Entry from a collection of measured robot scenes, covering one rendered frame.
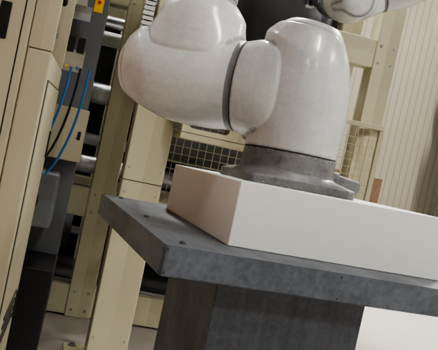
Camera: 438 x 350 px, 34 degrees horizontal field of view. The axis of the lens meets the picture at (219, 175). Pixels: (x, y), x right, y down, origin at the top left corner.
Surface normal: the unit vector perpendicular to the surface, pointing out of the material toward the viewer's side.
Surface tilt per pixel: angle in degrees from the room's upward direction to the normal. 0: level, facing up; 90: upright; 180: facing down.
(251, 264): 90
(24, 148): 90
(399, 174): 90
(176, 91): 115
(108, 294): 90
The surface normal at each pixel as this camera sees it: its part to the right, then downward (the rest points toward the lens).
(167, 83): -0.34, 0.26
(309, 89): 0.05, 0.00
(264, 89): -0.33, -0.04
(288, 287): 0.31, 0.11
